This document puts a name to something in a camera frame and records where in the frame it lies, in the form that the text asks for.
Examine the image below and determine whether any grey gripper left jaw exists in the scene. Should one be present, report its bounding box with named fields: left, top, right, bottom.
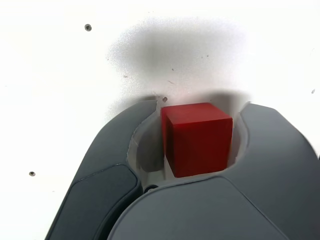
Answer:
left=44, top=99, right=166, bottom=240

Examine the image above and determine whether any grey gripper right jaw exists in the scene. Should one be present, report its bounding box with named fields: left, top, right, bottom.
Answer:
left=107, top=101, right=320, bottom=240

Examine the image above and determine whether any red cube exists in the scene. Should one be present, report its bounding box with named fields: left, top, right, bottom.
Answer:
left=160, top=101, right=234, bottom=179

